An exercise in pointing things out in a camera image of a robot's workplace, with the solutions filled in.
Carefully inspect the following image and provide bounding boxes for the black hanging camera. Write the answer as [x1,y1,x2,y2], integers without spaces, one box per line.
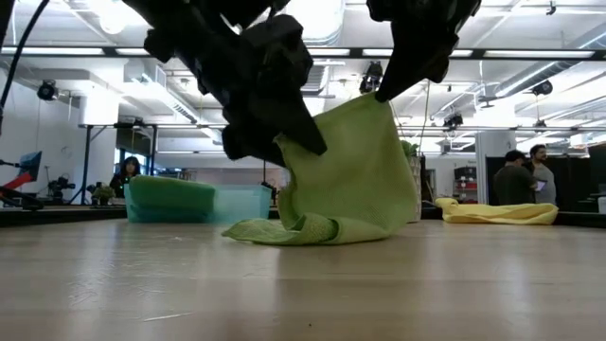
[358,60,385,96]

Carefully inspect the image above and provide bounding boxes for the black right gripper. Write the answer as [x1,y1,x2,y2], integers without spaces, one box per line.
[366,0,483,104]

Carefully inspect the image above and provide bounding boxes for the black aluminium table frame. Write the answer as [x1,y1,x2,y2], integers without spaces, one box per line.
[0,206,606,229]

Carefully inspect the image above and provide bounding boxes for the black overhead crossbeam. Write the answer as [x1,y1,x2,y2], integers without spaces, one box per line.
[0,45,606,61]

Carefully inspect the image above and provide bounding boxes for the light green microfiber towel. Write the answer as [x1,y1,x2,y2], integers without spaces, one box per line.
[221,91,419,247]

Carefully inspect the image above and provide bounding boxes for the thin black hanging cable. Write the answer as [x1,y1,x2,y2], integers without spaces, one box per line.
[0,0,51,136]

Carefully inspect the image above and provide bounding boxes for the small background potted plant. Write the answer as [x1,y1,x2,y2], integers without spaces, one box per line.
[92,184,117,207]

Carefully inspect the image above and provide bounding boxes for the silver ventilation duct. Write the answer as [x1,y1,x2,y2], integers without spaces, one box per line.
[288,0,348,96]

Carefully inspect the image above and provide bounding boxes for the teal translucent plastic bin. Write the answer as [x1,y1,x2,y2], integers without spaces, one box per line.
[123,182,274,225]

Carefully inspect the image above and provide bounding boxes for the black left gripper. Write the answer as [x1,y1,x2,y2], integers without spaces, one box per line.
[188,13,329,168]

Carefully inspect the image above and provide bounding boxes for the blue and red tilted screen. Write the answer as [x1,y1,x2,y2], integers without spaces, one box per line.
[0,150,44,191]

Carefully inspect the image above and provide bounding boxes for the yellow microfiber towel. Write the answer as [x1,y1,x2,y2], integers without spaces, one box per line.
[435,197,561,226]

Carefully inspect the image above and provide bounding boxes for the black ceiling spotlight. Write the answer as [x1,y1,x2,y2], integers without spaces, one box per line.
[531,79,555,98]
[36,79,60,102]
[442,112,465,130]

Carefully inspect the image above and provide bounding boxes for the person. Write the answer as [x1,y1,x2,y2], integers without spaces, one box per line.
[109,155,143,200]
[528,144,558,206]
[492,149,539,206]

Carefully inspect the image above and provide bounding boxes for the black background station frame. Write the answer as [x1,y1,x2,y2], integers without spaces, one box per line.
[78,122,160,206]

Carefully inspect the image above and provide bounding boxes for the black room partition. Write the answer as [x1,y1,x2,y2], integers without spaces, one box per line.
[486,144,606,213]

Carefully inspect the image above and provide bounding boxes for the succulent in patterned pot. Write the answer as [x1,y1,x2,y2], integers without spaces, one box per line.
[400,139,423,224]

